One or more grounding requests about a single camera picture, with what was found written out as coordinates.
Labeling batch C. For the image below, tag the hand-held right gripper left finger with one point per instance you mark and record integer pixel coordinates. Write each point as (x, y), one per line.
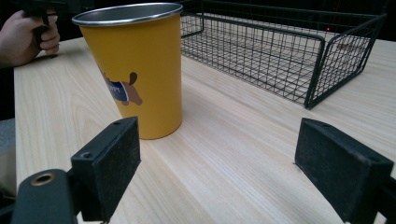
(107, 168)

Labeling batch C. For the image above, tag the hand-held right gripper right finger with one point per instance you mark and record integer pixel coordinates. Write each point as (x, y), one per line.
(337, 168)

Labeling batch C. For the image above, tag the yellow metal cup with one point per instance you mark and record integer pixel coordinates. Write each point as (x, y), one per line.
(146, 71)

